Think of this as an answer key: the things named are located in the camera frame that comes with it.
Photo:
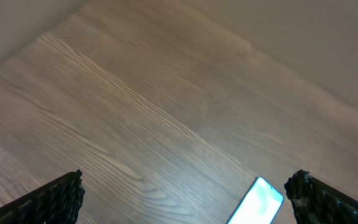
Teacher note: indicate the Samsung Galaxy smartphone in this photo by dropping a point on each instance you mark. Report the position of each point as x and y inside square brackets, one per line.
[259, 205]

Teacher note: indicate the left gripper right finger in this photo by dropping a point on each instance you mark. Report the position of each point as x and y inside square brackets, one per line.
[315, 202]

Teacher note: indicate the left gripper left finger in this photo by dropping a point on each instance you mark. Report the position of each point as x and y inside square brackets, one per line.
[57, 202]

